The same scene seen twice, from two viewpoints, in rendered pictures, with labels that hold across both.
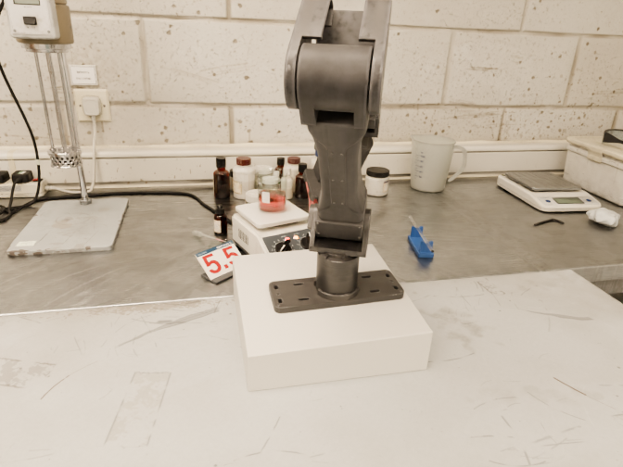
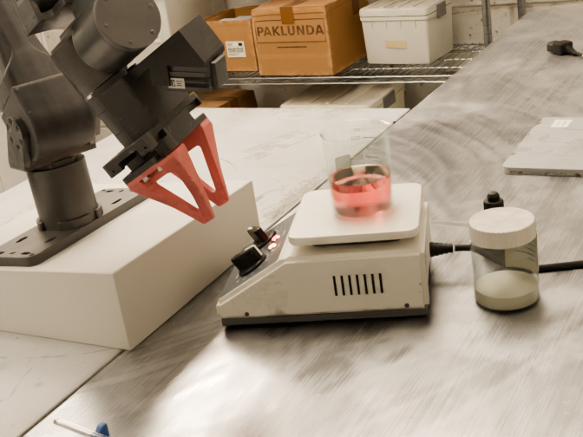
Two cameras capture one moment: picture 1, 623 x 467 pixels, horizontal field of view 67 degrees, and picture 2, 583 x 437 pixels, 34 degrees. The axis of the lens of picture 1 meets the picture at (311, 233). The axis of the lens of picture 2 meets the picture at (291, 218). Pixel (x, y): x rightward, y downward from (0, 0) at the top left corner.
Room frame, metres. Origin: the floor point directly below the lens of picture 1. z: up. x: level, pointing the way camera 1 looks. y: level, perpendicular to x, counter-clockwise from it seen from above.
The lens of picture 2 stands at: (1.48, -0.57, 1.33)
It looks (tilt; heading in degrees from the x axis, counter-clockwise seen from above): 22 degrees down; 135
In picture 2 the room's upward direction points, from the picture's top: 9 degrees counter-clockwise
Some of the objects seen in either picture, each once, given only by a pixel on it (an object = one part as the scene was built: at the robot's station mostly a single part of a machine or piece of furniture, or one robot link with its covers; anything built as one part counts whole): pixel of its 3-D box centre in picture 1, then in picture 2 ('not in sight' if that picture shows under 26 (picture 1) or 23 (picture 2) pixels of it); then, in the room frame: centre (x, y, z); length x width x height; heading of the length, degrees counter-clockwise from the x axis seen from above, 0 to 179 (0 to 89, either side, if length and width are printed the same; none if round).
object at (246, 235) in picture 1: (277, 235); (337, 256); (0.90, 0.07, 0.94); 0.22 x 0.13 x 0.08; 33
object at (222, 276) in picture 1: (223, 260); not in sight; (0.81, 0.17, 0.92); 0.09 x 0.06 x 0.04; 141
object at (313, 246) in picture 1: (338, 229); (53, 134); (0.63, -0.04, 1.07); 0.09 x 0.06 x 0.06; 81
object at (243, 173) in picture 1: (244, 177); not in sight; (1.25, 0.19, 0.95); 0.06 x 0.06 x 0.11
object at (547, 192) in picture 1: (546, 190); not in sight; (1.36, -0.69, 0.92); 0.26 x 0.19 x 0.05; 10
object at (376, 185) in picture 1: (376, 181); not in sight; (1.33, -0.18, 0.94); 0.07 x 0.07 x 0.07
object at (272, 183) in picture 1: (272, 191); (362, 171); (0.93, 0.09, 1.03); 0.07 x 0.06 x 0.08; 21
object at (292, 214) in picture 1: (272, 212); (357, 212); (0.92, 0.08, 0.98); 0.12 x 0.12 x 0.01; 33
